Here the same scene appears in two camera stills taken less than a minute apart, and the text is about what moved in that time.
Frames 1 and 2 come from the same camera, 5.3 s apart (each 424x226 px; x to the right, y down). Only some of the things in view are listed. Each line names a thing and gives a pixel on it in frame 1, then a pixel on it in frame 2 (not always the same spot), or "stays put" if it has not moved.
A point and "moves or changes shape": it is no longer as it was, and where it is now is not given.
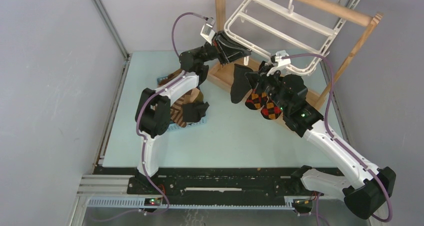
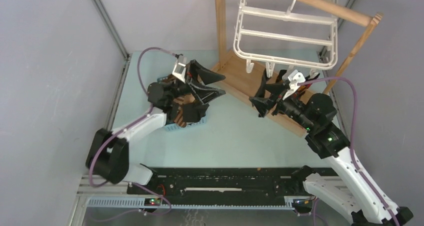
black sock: x=194 y=112 stays put
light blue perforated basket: x=173 y=126 stays put
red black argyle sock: x=271 y=111 moves or changes shape
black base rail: x=191 y=182 stays put
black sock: x=245 y=79 → x=261 y=91
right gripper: x=262 y=76 → x=262 y=104
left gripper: x=226 y=50 → x=203 y=95
